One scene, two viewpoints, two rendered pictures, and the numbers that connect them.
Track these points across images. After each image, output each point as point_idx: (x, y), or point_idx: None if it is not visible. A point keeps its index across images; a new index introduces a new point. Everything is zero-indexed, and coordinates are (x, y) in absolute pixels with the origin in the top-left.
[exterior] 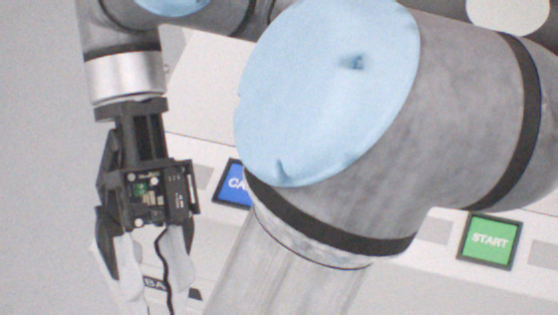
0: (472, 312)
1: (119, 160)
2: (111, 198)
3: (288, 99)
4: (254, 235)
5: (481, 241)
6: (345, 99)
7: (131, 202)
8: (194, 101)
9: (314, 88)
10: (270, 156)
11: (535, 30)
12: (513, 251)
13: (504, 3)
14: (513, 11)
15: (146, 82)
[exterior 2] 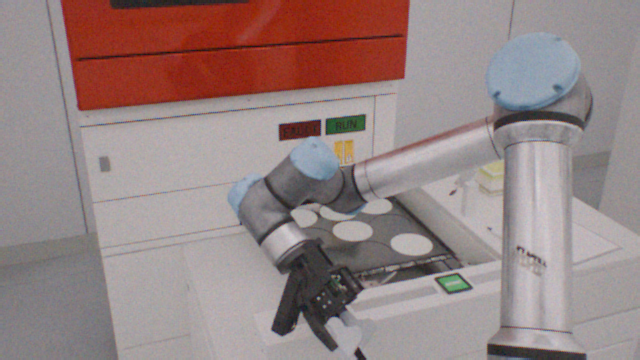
0: (461, 325)
1: (303, 286)
2: (312, 304)
3: (535, 68)
4: (533, 148)
5: (451, 284)
6: (569, 48)
7: (334, 292)
8: (230, 329)
9: (549, 54)
10: (546, 87)
11: (372, 233)
12: (466, 281)
13: (350, 230)
14: (357, 231)
15: (305, 234)
